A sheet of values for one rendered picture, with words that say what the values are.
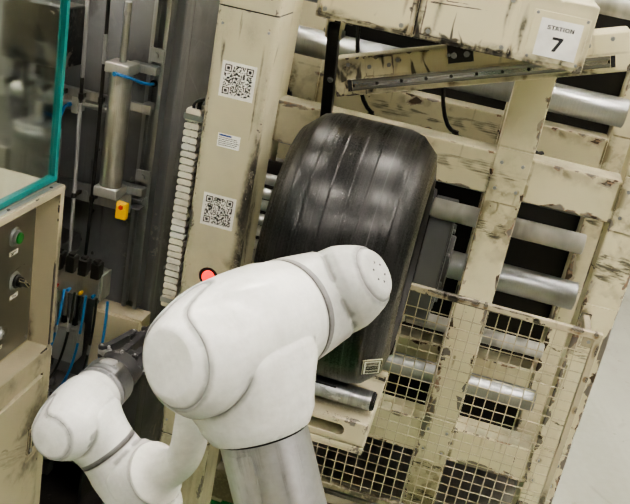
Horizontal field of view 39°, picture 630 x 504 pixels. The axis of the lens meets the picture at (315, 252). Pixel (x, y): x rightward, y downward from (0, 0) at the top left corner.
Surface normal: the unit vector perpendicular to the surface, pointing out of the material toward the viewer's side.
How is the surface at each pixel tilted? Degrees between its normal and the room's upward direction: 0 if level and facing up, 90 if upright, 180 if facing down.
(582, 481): 0
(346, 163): 34
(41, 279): 90
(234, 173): 90
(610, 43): 90
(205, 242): 90
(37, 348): 0
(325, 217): 58
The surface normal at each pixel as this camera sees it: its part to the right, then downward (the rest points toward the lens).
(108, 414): 0.84, -0.36
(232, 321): 0.37, -0.51
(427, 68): -0.23, 0.33
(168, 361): -0.60, 0.10
